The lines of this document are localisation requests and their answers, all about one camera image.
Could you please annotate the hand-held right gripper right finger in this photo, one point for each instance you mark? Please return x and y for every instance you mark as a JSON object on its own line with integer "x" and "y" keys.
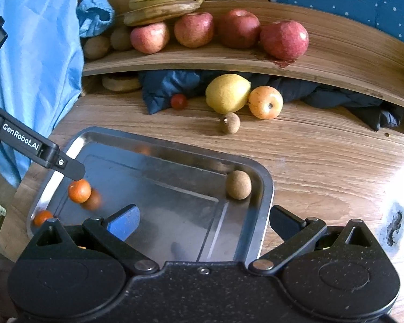
{"x": 284, "y": 220}

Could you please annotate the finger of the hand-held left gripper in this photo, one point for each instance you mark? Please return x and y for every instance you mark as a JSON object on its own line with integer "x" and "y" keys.
{"x": 72, "y": 170}

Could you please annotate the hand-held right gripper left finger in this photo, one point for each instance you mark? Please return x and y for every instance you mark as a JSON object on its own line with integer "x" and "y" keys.
{"x": 124, "y": 220}

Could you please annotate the orange tangerine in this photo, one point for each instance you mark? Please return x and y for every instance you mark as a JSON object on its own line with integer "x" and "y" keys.
{"x": 79, "y": 190}
{"x": 43, "y": 218}

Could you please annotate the small brown kiwi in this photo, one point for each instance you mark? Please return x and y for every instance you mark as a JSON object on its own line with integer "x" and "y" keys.
{"x": 238, "y": 184}

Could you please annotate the metal tray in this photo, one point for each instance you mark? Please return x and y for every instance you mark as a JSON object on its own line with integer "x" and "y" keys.
{"x": 175, "y": 181}

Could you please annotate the small round brown fruit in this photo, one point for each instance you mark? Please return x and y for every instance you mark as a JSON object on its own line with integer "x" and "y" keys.
{"x": 229, "y": 123}

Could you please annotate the yellow-orange apple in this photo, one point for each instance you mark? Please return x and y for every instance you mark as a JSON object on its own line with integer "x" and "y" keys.
{"x": 266, "y": 102}

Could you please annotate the small red tomato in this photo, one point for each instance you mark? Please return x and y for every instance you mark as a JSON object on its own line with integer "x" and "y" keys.
{"x": 178, "y": 101}

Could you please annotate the large yellow lemon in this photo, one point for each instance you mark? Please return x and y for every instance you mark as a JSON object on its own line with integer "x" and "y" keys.
{"x": 227, "y": 93}

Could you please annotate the light blue curtain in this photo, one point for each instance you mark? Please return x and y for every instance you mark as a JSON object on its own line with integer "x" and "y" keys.
{"x": 37, "y": 57}

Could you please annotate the large brown kiwi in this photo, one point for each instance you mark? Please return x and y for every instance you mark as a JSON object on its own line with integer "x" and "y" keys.
{"x": 97, "y": 47}
{"x": 121, "y": 37}

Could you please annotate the dark blue jacket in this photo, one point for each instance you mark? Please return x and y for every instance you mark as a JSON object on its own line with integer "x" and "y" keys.
{"x": 161, "y": 87}

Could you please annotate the crumpled blue plastic bag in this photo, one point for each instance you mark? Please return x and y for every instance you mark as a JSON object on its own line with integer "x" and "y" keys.
{"x": 94, "y": 13}

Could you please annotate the red apple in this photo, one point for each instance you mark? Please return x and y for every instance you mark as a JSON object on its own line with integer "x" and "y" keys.
{"x": 239, "y": 28}
{"x": 149, "y": 37}
{"x": 194, "y": 29}
{"x": 284, "y": 39}

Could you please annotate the curved wooden shelf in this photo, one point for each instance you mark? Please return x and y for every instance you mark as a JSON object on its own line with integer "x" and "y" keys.
{"x": 222, "y": 64}

